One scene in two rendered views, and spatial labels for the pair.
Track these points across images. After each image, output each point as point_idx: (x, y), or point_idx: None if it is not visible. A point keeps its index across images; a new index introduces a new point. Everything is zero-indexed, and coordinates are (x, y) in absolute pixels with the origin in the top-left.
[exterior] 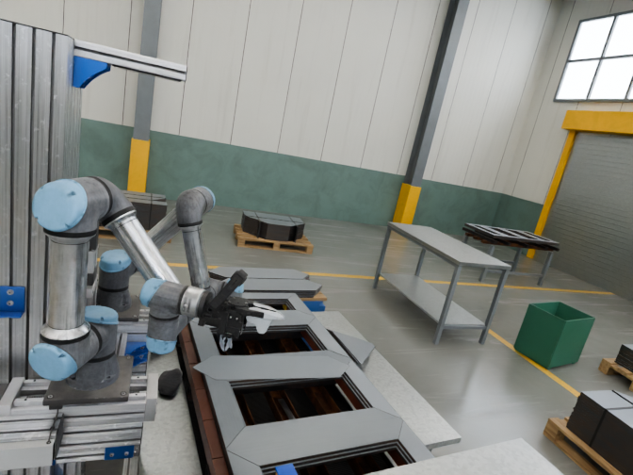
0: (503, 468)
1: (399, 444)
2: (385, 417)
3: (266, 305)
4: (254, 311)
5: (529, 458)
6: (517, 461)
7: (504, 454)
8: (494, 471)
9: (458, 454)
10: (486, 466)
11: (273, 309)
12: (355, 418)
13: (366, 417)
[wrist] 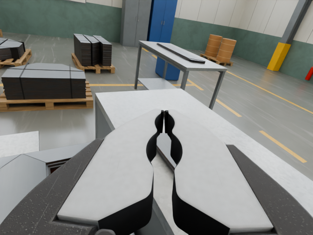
0: (121, 107)
1: (50, 163)
2: (14, 166)
3: (103, 145)
4: (268, 180)
5: (112, 96)
6: (114, 100)
7: (110, 103)
8: (124, 111)
9: (112, 120)
10: (121, 113)
11: (144, 120)
12: (4, 193)
13: (6, 182)
